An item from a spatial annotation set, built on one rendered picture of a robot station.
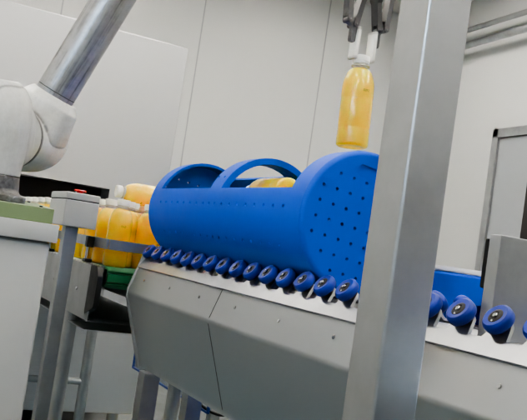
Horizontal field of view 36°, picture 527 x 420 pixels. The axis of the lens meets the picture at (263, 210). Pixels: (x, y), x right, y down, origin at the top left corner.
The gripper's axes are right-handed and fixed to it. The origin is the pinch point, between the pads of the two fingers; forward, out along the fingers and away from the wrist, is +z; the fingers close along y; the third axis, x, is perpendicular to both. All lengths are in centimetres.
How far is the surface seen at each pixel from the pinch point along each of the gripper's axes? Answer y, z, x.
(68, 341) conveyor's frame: -25, 85, 111
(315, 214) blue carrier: -15.5, 39.5, -16.2
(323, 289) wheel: -16, 53, -24
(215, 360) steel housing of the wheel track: -16, 74, 17
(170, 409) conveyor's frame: 14, 106, 111
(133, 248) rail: -18, 52, 82
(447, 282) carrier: 27, 49, -6
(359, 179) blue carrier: -7.0, 31.2, -16.8
